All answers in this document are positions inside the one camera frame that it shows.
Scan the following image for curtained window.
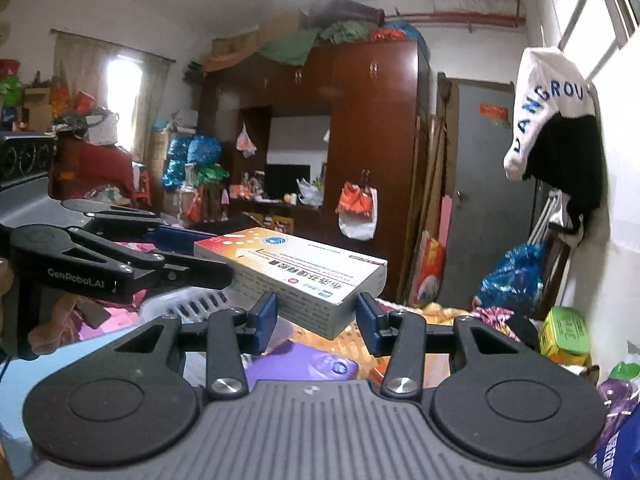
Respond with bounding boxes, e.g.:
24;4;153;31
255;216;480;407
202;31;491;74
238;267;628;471
52;30;176;161

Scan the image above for black television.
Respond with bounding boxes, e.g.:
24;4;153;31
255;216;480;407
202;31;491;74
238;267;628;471
265;164;311;203

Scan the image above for folded metal rack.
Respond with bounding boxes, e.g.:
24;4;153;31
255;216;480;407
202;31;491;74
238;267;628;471
530;190;566;246

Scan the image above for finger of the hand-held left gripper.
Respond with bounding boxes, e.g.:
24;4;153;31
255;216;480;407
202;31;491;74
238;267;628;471
67;226;235;292
59;199;227;250

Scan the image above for white plastic basket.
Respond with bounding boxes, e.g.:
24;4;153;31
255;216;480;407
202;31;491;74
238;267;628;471
137;287;261;356

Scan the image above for purple plastic bag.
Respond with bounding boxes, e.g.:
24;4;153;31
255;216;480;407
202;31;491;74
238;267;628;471
597;375;640;431

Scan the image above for green cloth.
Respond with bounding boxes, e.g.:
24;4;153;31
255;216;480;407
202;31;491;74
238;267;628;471
257;20;386;66

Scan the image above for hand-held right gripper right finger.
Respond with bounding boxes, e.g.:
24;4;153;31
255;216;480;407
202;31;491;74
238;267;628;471
355;291;531;397

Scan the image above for wooden boards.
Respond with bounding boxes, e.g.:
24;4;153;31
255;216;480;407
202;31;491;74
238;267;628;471
400;72;453;306

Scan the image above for blue shopping bag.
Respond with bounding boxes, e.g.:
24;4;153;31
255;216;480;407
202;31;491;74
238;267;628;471
590;420;640;480

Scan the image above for orange white plastic bag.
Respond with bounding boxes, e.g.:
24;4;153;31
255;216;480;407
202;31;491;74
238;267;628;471
335;180;378;241

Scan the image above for blue plastic bag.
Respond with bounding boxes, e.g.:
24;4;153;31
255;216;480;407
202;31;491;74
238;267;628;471
475;242;547;316

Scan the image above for grey metal door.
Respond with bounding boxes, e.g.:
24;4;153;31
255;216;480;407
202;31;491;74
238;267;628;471
445;77;538;311

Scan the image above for purple tissue pack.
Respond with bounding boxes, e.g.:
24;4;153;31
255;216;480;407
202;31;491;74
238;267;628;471
245;342;361;391

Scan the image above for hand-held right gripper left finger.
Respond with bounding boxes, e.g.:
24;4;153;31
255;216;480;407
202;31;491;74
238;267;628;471
107;291;279;401

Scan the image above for white orange medicine box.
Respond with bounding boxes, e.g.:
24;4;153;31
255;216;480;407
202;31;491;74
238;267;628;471
194;227;388;341

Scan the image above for white red plastic bag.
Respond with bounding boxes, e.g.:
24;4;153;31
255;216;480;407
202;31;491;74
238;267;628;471
236;122;257;158

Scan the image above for cardboard box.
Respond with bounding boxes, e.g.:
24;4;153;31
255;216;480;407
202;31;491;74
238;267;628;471
202;10;308;73

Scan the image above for dark wooden wardrobe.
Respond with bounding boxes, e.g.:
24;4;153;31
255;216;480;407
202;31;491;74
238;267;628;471
202;40;431;301

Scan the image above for white black hanging jacket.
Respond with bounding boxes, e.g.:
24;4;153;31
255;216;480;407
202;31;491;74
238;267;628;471
504;46;606;248

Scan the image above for green box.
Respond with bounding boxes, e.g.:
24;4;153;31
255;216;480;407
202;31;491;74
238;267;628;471
540;306;591;366

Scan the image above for black clothing pile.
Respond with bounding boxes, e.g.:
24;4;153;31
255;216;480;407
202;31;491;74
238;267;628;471
505;312;541;351

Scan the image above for shiny blue bags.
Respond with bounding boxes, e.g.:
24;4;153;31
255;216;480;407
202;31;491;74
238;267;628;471
162;132;222;193

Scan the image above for red cloth pile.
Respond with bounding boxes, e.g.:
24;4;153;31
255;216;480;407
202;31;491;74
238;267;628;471
50;137;136;201

